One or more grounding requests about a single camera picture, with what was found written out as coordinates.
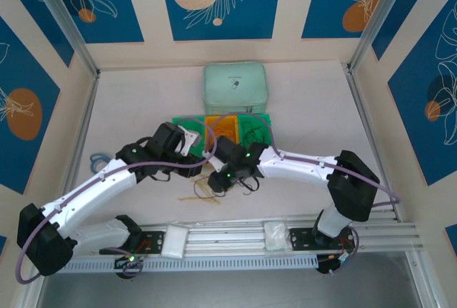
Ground green plastic bin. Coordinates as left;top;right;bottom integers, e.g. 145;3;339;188
237;113;275;151
172;115;208;161

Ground orange plastic bin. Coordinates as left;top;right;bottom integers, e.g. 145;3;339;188
204;114;239;144

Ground mint green zipper pouch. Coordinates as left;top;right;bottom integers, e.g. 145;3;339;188
202;60;269;116

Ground aluminium extrusion base beam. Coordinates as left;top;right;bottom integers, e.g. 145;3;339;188
76;214;418;252

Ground white foam pad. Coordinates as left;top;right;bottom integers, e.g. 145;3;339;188
161;224;190;259
263;221;289;252

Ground small control board with LED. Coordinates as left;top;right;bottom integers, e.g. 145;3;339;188
317;250;358;277
113;253;146;279

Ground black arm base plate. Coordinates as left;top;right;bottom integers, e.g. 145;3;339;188
137;227;167;255
288;227;322;252

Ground grey slotted cable duct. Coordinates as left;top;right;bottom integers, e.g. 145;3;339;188
66;254;319;274

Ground short purple base cable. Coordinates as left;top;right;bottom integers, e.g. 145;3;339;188
99;247;146;277
326;227;361;275

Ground blue floral wall panel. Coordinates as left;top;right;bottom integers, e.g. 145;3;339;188
0;16;61;195
388;0;457;187
48;0;146;44
158;0;286;41
301;0;399;40
0;0;75;69
372;0;457;61

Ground aluminium frame post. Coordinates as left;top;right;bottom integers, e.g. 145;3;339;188
24;0;101;77
348;0;418;71

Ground long purple right arm cable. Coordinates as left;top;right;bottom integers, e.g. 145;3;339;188
205;111;401;211

